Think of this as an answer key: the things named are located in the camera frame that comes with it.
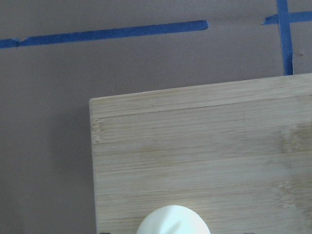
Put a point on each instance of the bamboo cutting board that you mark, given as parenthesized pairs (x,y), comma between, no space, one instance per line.
(237,153)

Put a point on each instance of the white steamed bun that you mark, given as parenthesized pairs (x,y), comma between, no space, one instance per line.
(173,219)

